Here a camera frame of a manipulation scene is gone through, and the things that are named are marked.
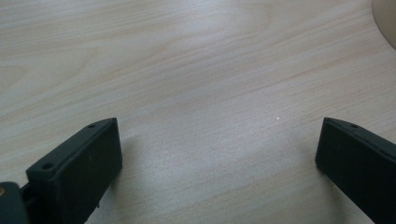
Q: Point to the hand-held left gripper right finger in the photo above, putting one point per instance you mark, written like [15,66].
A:
[361,168]

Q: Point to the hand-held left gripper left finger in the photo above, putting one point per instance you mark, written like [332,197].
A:
[77,171]

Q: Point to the beige round object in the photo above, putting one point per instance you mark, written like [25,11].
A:
[387,18]

